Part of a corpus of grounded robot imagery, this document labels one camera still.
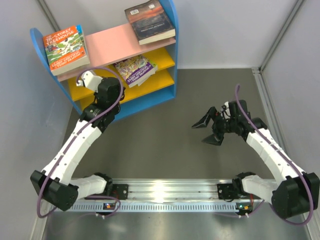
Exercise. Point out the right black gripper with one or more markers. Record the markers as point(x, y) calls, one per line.
point(216, 138)

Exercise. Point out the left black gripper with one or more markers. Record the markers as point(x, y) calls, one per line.
point(122, 91)

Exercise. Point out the purple 52-storey treehouse book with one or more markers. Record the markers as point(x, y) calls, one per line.
point(135, 69)

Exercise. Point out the lime 65-storey treehouse book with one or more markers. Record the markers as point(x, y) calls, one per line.
point(140, 83)

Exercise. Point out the orange 78-storey treehouse book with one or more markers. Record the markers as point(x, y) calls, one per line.
point(64, 51)

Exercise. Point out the dark two cities book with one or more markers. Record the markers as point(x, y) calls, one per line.
point(150, 22)

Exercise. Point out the light blue 26-storey book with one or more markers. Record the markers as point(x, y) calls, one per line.
point(81, 35)

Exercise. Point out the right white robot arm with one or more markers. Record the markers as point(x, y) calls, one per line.
point(292, 191)

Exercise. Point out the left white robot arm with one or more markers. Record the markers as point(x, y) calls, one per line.
point(54, 183)

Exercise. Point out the colourful wooden bookshelf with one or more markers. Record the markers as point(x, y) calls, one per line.
point(142, 53)

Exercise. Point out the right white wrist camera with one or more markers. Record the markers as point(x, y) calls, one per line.
point(225, 110)

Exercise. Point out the aluminium mounting rail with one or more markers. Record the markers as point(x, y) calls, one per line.
point(167, 190)

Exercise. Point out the perforated cable tray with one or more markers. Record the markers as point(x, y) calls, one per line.
point(190, 207)

